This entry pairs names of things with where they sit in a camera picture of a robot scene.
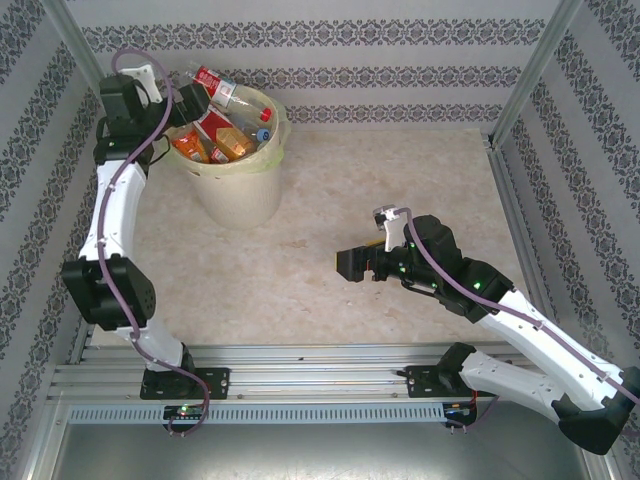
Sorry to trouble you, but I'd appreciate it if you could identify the red label amber drink bottle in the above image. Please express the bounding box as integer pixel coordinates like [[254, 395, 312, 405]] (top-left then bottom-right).
[[197, 110, 255, 162]]

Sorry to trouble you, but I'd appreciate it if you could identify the red white label clear bottle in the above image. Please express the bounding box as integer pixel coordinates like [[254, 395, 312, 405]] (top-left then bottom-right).
[[185, 64, 274, 122]]

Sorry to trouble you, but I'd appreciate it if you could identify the orange juice bottle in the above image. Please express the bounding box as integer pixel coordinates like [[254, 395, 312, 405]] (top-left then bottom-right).
[[171, 128, 211, 165]]

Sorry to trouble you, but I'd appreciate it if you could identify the blue-capped water bottle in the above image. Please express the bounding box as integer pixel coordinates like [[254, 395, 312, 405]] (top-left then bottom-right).
[[239, 119, 274, 151]]

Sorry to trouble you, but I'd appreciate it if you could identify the yellow plastic bin liner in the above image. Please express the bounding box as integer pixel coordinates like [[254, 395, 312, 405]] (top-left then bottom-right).
[[167, 92, 292, 176]]

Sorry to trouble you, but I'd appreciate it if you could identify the cream plastic bin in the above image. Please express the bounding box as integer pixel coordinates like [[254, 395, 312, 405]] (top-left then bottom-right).
[[172, 89, 289, 231]]

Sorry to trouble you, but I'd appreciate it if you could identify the grey metal panel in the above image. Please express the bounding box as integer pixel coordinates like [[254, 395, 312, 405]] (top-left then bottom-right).
[[29, 394, 621, 480]]

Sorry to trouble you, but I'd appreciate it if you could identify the left small circuit board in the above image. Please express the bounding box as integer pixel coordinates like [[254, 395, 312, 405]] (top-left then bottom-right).
[[163, 404, 206, 420]]

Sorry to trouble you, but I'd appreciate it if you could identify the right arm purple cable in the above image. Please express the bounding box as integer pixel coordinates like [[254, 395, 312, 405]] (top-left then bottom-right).
[[397, 208, 640, 436]]

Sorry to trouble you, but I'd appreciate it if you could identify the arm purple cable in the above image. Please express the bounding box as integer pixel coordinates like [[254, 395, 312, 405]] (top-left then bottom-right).
[[397, 208, 640, 436], [98, 48, 212, 436]]

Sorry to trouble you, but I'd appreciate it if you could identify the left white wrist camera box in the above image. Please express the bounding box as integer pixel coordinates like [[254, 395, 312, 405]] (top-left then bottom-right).
[[121, 63, 165, 105]]

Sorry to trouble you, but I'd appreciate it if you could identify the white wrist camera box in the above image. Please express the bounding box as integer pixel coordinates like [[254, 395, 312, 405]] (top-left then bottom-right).
[[121, 63, 165, 105], [372, 203, 407, 252]]

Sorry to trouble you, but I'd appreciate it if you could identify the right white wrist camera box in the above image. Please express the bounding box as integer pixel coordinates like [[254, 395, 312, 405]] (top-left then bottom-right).
[[372, 203, 407, 252]]

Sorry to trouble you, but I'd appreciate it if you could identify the aluminium frame post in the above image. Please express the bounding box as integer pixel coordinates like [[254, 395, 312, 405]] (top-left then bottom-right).
[[487, 0, 584, 149], [38, 0, 144, 154]]

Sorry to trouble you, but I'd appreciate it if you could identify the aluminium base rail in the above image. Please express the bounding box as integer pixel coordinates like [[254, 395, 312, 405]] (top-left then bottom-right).
[[47, 343, 594, 401]]

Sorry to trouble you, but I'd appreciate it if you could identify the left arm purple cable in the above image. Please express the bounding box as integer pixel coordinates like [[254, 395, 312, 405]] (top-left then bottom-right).
[[98, 48, 212, 436]]

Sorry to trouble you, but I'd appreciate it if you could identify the slotted grey cable duct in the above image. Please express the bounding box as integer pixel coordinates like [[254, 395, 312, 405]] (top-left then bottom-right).
[[67, 403, 446, 425]]

